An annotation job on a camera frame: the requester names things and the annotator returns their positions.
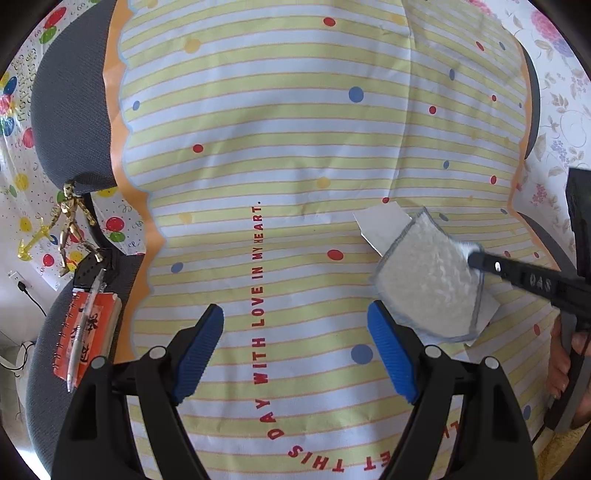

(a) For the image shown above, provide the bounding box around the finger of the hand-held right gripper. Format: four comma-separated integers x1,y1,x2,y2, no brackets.
468,247,563,306

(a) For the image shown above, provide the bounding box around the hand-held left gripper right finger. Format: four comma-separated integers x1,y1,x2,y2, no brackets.
367,300,539,480

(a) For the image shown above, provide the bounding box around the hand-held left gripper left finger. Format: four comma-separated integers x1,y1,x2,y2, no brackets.
51,304,225,480

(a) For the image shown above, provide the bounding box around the white cloth with grey edge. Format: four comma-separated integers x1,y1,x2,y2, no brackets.
372,208,485,342

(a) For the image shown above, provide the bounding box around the person's right hand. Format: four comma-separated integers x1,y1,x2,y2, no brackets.
547,318,574,400

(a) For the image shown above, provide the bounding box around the orange spiral notebook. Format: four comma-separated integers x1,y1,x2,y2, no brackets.
53,290,123,381

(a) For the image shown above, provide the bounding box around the clear ballpoint pen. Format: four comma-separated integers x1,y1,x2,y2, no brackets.
67,268,107,393

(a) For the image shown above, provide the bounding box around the floral print sheet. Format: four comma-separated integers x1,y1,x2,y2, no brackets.
480,0,591,217

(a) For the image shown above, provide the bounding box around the white cloth with grey trim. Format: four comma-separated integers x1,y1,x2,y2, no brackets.
353,203,502,347

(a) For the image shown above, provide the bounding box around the black figurine base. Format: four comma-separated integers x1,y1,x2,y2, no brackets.
74,249,116,291

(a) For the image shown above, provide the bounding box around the fluffy yellow fabric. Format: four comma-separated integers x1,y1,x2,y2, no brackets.
531,427,585,480

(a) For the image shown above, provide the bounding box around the gold action figurine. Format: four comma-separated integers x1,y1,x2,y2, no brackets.
17,181,105,278

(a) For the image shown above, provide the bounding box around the white fan base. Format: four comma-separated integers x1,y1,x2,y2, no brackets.
0,353,28,379

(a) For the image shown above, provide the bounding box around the yellow striped chair cover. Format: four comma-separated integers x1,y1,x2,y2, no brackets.
104,0,568,480

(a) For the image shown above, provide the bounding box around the balloon print sheet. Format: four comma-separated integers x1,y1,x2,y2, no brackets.
0,0,153,287

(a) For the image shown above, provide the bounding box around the grey office chair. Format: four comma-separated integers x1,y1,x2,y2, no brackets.
23,0,583,480

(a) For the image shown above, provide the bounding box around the black plug with cable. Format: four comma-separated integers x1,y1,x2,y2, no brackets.
17,281,49,319

